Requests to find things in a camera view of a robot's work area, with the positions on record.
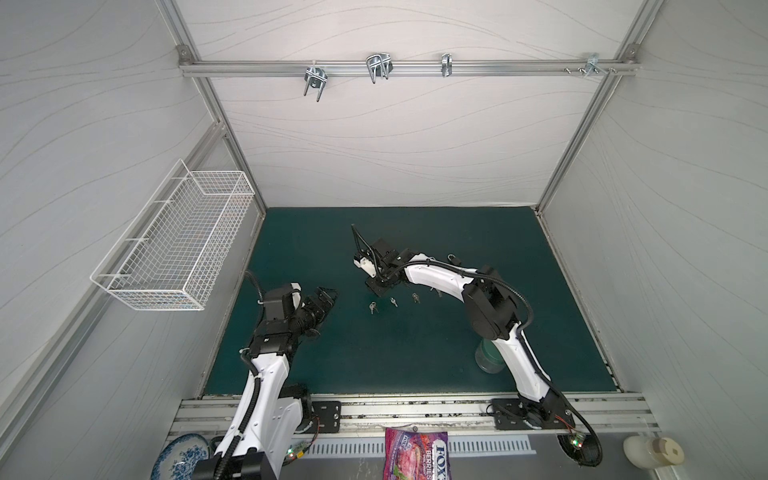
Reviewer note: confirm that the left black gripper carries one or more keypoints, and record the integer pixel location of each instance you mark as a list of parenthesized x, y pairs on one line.
[(319, 311)]

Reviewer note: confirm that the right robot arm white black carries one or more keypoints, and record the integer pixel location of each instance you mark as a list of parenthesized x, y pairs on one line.
[(496, 312)]

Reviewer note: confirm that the metal hook bracket right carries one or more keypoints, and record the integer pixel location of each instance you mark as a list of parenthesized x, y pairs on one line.
[(592, 67)]

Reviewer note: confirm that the metal u-bolt clamp middle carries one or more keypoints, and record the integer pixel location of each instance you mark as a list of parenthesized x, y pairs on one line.
[(379, 65)]

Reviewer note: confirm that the aluminium cross rail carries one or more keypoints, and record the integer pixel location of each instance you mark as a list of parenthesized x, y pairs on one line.
[(401, 68)]

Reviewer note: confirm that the metal u-bolt clamp left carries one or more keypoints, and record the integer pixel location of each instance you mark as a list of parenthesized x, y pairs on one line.
[(315, 79)]

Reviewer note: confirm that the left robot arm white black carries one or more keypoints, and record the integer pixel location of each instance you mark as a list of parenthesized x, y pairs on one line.
[(258, 439)]

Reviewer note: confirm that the blue white ceramic plate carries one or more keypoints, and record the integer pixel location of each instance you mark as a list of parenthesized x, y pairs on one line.
[(178, 460)]

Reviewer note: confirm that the white plastic bottle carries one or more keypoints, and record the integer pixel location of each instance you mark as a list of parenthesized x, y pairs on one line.
[(650, 453)]

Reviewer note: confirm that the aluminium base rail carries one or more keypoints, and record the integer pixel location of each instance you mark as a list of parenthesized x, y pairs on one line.
[(464, 413)]

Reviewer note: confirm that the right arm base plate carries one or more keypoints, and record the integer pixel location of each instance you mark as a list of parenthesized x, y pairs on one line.
[(519, 413)]

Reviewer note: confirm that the purple candy bag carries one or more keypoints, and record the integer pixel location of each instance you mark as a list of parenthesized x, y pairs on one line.
[(413, 455)]

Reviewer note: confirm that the white wire basket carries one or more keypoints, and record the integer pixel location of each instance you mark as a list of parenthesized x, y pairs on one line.
[(170, 255)]

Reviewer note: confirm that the small metal bracket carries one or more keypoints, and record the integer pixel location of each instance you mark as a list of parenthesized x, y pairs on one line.
[(446, 65)]

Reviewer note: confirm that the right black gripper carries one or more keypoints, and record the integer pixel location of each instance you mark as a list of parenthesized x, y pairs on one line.
[(377, 258)]

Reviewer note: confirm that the metal u-bolt clamp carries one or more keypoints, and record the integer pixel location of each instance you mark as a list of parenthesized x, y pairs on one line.
[(379, 65), (315, 79)]

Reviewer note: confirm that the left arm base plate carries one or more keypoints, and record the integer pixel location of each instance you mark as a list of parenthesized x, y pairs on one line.
[(322, 417)]

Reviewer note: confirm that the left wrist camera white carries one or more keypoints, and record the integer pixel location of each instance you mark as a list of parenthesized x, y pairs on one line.
[(292, 298)]

